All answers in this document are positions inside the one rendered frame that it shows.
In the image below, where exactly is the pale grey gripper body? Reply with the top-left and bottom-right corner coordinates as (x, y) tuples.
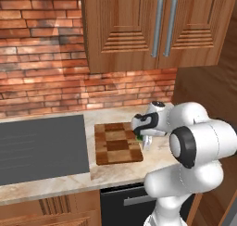
(142, 134), (154, 151)

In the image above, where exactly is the wooden chequered cutting board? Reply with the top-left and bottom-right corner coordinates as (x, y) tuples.
(94, 121), (145, 167)

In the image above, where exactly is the black dishwasher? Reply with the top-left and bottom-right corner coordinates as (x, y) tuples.
(99, 182), (196, 226)

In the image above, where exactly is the tall wooden cupboard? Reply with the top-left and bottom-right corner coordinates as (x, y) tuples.
(170, 6), (237, 226)

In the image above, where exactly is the dark grey hob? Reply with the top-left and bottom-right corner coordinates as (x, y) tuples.
(0, 113), (91, 187)

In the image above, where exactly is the wooden drawer front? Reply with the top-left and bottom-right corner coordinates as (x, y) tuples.
(0, 189), (103, 226)

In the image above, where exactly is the grey dishwasher handle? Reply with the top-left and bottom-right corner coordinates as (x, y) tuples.
(123, 194), (157, 207)

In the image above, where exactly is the grey bar cupboard handle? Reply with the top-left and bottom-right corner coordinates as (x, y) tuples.
(150, 0), (166, 59)
(162, 0), (179, 58)

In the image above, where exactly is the wooden wall cupboard door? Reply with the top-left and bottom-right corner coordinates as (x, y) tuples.
(81, 0), (168, 75)
(157, 0), (237, 70)

